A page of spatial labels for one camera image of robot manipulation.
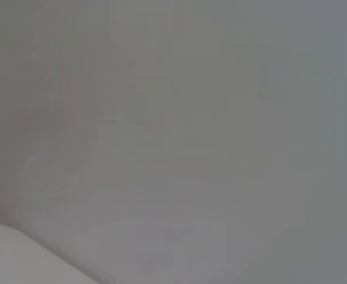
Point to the white rounded panel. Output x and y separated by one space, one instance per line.
19 260

